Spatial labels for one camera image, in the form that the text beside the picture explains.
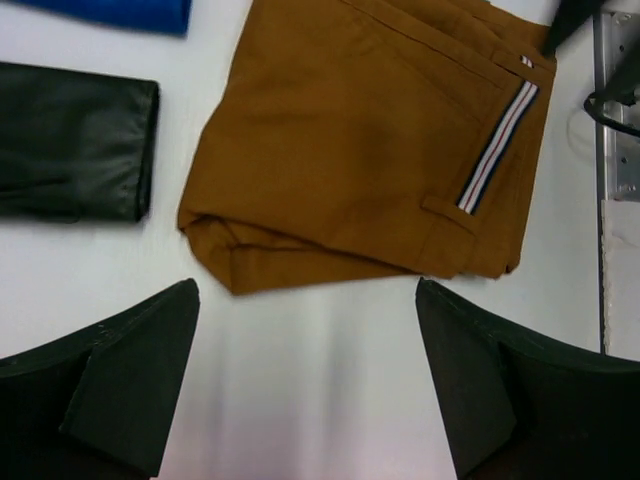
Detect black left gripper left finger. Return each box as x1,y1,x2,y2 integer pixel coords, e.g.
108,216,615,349
1,279,200,479

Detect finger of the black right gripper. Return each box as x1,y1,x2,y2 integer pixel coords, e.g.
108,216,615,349
542,0,607,56

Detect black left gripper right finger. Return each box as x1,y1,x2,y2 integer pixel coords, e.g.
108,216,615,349
416,279,639,479

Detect brown trousers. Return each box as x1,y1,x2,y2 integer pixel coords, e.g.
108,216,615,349
177,0,556,295

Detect black leather roll pouch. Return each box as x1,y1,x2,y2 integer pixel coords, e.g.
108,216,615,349
1,62,160,223

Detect blue folded towel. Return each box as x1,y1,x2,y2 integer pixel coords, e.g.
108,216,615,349
2,0,193,37

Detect aluminium frame rail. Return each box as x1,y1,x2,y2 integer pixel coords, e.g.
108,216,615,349
593,1,639,360

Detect black cable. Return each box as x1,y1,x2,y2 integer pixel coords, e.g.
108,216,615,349
583,49,640,137

